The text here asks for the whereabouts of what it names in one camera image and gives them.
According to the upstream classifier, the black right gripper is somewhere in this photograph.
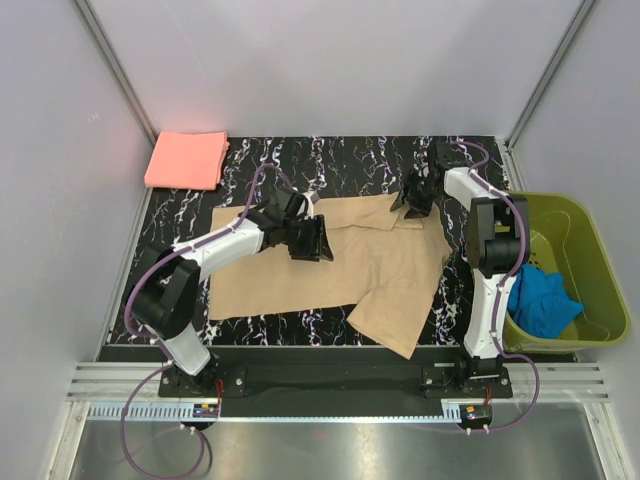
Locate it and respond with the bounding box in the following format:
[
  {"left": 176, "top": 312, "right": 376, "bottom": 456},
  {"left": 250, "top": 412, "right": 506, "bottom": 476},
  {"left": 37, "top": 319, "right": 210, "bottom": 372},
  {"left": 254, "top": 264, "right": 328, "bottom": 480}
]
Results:
[{"left": 390, "top": 170, "right": 441, "bottom": 220}]

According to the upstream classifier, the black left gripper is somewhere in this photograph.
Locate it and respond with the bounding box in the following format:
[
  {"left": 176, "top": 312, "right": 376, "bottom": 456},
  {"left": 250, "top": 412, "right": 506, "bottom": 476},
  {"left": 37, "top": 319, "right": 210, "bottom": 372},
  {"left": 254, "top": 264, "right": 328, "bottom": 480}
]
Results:
[{"left": 282, "top": 215, "right": 333, "bottom": 263}]

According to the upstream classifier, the beige t shirt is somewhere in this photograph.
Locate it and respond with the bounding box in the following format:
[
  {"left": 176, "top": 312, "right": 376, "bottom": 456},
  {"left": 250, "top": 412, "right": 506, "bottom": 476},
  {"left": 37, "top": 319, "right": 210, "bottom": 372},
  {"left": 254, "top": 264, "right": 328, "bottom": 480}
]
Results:
[{"left": 208, "top": 195, "right": 451, "bottom": 359}]

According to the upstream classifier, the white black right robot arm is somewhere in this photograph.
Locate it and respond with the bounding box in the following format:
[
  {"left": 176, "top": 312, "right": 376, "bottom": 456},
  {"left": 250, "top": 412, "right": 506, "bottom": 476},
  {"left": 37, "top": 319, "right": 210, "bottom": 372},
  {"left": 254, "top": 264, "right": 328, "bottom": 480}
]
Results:
[{"left": 390, "top": 166, "right": 529, "bottom": 397}]

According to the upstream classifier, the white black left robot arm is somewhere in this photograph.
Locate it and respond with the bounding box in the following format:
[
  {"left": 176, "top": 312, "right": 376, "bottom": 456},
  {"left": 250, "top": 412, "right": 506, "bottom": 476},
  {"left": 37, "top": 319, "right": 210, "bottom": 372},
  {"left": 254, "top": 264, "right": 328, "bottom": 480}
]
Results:
[{"left": 124, "top": 205, "right": 334, "bottom": 396}]

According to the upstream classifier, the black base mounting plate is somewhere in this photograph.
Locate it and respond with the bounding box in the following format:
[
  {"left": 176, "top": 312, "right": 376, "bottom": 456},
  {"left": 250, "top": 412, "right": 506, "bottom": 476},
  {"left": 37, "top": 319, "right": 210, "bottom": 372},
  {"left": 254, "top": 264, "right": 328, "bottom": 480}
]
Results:
[{"left": 94, "top": 344, "right": 576, "bottom": 420}]

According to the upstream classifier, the folded pink t shirt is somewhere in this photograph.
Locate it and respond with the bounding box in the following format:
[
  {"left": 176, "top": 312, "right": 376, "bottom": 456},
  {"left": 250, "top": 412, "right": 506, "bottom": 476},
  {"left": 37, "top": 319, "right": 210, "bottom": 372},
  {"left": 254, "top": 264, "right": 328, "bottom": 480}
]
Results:
[{"left": 144, "top": 131, "right": 229, "bottom": 191}]

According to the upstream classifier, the olive green plastic bin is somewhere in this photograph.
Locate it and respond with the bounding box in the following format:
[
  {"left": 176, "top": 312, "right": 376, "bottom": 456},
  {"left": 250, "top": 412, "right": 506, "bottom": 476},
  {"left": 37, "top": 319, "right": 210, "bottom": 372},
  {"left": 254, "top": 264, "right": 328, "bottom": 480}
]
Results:
[{"left": 503, "top": 192, "right": 630, "bottom": 354}]

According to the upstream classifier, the blue t shirt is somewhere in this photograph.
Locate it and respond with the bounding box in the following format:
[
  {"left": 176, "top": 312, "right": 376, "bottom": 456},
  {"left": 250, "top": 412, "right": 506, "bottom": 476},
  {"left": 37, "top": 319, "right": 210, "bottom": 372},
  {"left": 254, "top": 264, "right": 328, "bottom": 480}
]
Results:
[{"left": 507, "top": 264, "right": 584, "bottom": 339}]

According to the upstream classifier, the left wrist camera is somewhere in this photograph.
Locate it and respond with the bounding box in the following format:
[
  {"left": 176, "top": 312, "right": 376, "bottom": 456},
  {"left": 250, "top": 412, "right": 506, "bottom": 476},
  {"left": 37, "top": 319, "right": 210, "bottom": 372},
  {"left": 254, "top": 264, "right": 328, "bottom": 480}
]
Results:
[{"left": 270, "top": 186, "right": 320, "bottom": 218}]

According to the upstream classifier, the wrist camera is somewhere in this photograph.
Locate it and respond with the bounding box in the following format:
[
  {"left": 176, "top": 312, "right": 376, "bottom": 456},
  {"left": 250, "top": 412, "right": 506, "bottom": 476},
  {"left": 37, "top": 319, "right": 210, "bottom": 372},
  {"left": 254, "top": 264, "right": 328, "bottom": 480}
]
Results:
[
  {"left": 428, "top": 142, "right": 470, "bottom": 171},
  {"left": 270, "top": 186, "right": 320, "bottom": 218}
]

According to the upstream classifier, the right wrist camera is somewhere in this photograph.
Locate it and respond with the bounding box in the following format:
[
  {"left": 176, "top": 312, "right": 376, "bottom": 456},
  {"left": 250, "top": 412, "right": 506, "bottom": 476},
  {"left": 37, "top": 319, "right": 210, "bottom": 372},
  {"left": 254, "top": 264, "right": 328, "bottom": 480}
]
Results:
[{"left": 428, "top": 142, "right": 470, "bottom": 171}]

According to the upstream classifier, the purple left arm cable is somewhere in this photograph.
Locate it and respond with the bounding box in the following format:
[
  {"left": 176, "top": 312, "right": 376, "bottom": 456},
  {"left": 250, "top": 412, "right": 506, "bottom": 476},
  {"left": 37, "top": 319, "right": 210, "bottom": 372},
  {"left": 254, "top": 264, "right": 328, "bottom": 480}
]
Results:
[{"left": 119, "top": 163, "right": 301, "bottom": 480}]

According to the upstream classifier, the aluminium frame rail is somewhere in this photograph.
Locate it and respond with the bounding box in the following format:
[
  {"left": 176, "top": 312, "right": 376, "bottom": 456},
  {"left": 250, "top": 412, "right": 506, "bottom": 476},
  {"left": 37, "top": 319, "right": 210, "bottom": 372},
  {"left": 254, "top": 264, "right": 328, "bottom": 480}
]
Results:
[{"left": 66, "top": 363, "right": 609, "bottom": 424}]

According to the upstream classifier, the right aluminium corner post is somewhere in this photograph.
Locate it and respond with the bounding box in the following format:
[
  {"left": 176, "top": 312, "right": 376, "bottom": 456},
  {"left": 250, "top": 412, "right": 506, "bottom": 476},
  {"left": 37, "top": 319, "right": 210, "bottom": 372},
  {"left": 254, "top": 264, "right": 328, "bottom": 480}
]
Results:
[{"left": 504, "top": 0, "right": 601, "bottom": 151}]

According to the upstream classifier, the aluminium corner post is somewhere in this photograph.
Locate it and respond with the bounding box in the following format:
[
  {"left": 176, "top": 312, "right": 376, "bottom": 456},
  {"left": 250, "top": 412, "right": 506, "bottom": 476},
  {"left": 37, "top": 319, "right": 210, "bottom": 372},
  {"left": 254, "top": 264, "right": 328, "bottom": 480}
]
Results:
[
  {"left": 504, "top": 0, "right": 601, "bottom": 151},
  {"left": 70, "top": 0, "right": 158, "bottom": 146}
]

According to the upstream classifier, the left aluminium corner post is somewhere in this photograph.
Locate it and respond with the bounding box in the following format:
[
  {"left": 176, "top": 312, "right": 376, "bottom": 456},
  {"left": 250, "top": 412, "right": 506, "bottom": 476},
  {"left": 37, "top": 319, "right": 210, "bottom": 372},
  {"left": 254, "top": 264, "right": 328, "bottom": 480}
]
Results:
[{"left": 70, "top": 0, "right": 158, "bottom": 146}]

